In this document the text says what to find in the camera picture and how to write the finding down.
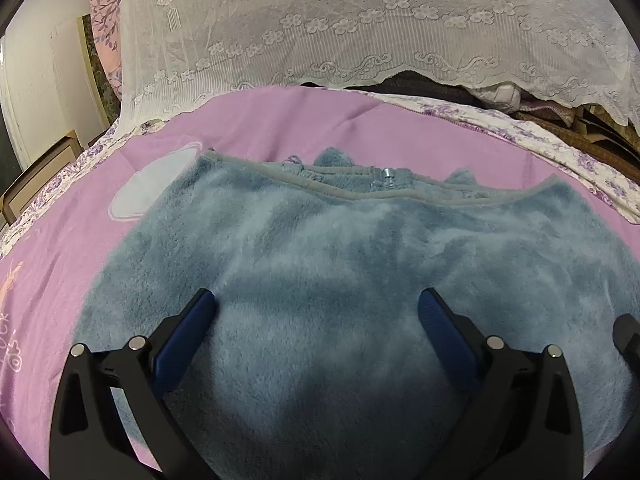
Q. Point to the wooden nightstand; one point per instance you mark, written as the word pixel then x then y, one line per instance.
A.
pixel 45 165

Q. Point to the white lace cover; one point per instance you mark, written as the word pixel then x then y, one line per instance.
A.
pixel 350 10

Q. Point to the white padded garment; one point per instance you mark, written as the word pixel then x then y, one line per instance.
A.
pixel 500 95

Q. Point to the wooden framed panel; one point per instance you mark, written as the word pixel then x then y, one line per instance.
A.
pixel 97 85

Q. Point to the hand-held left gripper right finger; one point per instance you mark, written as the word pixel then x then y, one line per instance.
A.
pixel 447 340

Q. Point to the pink printed blanket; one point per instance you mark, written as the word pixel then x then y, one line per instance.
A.
pixel 275 120

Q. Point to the pink floral cloth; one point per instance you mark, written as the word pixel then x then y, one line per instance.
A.
pixel 107 35

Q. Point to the blue fleece jacket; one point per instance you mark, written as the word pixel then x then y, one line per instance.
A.
pixel 325 240

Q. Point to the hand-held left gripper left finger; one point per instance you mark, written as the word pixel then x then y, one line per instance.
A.
pixel 182 340

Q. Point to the purple floral bedsheet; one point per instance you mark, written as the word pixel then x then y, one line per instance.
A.
pixel 550 145

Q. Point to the brown stacked mats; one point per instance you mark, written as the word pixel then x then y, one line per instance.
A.
pixel 600 145

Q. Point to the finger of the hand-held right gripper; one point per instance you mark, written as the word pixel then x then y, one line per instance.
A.
pixel 629 340

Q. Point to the dark cloth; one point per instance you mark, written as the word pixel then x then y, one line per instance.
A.
pixel 420 85

